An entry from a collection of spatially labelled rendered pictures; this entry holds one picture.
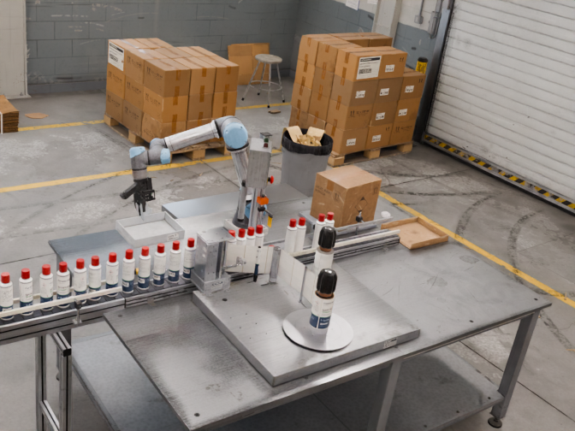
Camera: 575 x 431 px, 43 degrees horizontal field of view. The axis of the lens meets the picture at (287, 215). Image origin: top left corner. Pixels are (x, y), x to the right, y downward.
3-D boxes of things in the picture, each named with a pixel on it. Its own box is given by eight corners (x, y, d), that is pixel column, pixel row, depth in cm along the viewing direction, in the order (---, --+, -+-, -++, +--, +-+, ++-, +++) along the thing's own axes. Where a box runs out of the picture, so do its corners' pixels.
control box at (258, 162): (245, 186, 342) (249, 149, 334) (246, 173, 358) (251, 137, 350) (266, 189, 343) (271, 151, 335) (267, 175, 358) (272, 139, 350)
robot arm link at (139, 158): (146, 147, 355) (128, 149, 353) (149, 169, 357) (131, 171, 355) (145, 145, 362) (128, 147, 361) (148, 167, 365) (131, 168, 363)
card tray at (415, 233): (410, 250, 408) (411, 244, 407) (380, 229, 427) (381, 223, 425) (447, 240, 425) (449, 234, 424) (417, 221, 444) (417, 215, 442)
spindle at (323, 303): (316, 336, 309) (327, 278, 297) (304, 325, 316) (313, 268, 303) (332, 331, 314) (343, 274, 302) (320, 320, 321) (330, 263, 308)
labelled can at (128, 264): (124, 295, 320) (126, 254, 311) (119, 289, 324) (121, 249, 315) (135, 292, 323) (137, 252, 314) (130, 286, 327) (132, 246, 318)
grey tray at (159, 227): (133, 249, 344) (134, 239, 342) (115, 229, 358) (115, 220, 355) (184, 239, 360) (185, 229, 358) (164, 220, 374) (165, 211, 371)
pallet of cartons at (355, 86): (334, 168, 734) (353, 56, 685) (281, 139, 790) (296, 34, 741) (412, 153, 809) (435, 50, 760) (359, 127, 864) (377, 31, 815)
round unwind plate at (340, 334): (310, 359, 296) (311, 357, 296) (269, 320, 318) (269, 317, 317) (367, 341, 313) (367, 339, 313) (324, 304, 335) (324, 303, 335)
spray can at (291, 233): (286, 258, 369) (292, 222, 361) (281, 254, 373) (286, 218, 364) (294, 256, 372) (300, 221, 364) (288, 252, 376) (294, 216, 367)
